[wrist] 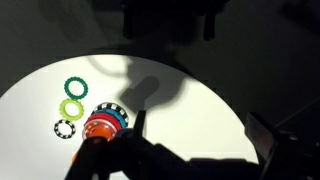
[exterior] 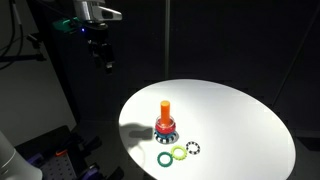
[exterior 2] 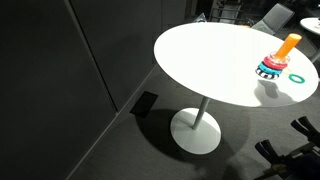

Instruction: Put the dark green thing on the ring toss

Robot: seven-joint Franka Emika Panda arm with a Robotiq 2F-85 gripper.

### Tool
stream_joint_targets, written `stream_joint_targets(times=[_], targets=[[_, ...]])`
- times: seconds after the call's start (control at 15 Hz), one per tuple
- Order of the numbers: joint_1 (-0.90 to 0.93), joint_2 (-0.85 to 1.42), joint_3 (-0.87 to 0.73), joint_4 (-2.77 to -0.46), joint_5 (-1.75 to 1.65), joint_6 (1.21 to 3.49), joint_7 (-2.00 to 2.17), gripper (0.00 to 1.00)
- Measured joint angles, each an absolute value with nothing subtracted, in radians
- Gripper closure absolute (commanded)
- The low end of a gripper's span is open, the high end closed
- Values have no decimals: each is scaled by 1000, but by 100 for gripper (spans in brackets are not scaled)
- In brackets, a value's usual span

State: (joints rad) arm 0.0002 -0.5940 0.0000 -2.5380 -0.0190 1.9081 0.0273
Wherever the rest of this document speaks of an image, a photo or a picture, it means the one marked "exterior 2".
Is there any dark green toothed ring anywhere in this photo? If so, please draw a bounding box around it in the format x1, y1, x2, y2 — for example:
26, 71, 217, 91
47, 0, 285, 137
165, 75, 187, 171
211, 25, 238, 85
288, 73, 306, 84

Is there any black floor plate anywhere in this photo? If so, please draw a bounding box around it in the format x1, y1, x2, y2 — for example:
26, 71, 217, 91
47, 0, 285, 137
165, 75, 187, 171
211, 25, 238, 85
129, 91, 160, 119

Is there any black white striped base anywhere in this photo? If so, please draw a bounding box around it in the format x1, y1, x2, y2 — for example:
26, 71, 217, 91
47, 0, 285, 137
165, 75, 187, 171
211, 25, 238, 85
255, 67, 281, 81

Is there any grey chair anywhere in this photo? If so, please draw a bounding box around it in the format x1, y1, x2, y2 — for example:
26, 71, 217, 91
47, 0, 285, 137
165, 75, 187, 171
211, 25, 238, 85
251, 3, 296, 36

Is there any blue black spring clamp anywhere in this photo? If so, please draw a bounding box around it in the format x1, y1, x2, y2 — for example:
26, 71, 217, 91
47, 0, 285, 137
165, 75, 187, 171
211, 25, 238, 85
290, 115, 320, 148

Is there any small white round table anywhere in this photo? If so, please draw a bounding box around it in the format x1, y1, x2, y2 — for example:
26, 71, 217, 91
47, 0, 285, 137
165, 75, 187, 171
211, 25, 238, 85
299, 17, 320, 63

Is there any white table pedestal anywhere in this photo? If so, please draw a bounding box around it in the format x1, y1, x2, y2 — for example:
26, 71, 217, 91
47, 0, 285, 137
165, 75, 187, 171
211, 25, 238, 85
170, 96, 222, 155

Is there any dark metal chair frame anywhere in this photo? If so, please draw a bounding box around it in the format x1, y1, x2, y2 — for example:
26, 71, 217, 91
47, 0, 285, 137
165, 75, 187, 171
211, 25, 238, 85
209, 0, 248, 25

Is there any blue ring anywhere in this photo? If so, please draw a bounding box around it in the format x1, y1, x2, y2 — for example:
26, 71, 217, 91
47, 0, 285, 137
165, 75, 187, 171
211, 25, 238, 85
258, 62, 284, 76

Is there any red ring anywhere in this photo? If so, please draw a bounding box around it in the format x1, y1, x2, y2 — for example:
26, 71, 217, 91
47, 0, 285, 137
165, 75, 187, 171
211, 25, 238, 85
262, 56, 289, 71

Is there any clear beaded ring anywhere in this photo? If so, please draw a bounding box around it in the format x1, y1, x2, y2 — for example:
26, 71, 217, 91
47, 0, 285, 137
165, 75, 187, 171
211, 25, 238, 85
269, 51, 291, 66

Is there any orange ring toss pole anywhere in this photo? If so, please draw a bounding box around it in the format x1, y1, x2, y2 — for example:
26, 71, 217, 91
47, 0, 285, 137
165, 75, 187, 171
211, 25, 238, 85
274, 33, 303, 63

